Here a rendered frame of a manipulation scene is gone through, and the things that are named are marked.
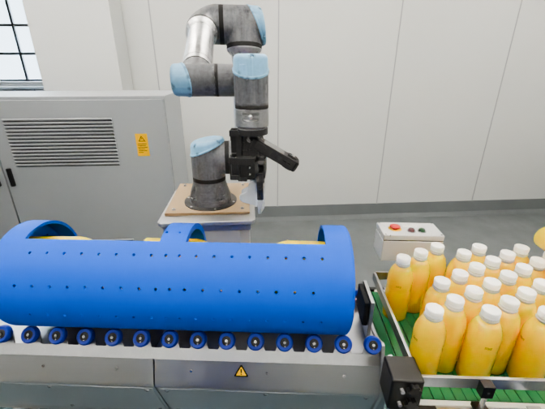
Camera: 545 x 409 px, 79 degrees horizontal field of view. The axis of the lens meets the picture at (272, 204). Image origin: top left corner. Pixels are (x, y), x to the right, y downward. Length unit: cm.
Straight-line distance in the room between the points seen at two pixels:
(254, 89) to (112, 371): 81
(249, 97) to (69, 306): 64
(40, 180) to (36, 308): 174
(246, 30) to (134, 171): 148
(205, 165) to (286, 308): 57
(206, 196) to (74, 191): 155
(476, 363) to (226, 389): 62
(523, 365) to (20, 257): 123
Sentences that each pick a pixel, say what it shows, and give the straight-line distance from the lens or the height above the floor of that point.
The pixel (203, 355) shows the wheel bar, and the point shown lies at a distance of 97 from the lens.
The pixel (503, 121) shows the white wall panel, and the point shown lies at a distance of 444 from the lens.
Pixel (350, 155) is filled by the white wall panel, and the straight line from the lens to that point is 373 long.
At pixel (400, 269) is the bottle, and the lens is 105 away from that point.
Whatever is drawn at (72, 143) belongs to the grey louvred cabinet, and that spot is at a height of 116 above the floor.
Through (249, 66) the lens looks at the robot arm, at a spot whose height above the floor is 162.
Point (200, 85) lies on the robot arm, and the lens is 83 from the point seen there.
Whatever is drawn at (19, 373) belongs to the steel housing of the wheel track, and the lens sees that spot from 121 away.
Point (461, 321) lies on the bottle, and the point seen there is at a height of 106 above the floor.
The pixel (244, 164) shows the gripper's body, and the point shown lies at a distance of 76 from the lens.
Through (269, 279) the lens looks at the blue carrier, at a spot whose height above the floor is 117.
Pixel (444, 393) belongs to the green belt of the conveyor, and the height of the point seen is 90.
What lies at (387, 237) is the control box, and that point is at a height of 109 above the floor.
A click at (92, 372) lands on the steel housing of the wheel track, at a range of 110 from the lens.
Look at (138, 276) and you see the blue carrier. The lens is 85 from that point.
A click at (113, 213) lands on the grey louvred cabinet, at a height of 67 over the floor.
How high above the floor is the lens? 162
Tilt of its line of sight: 23 degrees down
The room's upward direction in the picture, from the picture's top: straight up
